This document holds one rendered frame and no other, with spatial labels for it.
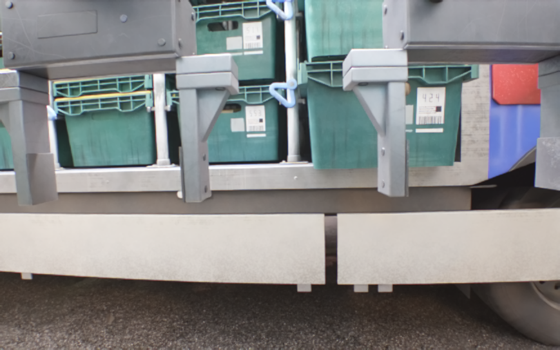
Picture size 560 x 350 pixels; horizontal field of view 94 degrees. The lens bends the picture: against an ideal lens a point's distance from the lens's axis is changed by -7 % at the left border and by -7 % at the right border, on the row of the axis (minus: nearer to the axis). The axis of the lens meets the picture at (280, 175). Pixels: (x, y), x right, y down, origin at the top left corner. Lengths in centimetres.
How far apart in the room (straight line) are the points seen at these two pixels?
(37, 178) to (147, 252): 71
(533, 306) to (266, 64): 119
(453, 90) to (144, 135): 95
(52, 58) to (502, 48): 31
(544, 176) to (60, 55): 37
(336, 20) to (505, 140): 55
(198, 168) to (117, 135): 97
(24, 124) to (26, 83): 3
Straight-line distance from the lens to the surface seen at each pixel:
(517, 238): 100
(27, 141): 28
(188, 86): 21
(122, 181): 96
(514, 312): 124
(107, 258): 106
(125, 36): 23
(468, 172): 89
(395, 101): 21
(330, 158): 69
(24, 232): 125
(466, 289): 103
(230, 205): 84
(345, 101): 68
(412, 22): 22
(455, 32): 23
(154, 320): 140
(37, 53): 26
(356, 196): 82
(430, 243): 89
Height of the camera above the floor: 69
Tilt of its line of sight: 5 degrees down
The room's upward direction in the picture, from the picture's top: 2 degrees counter-clockwise
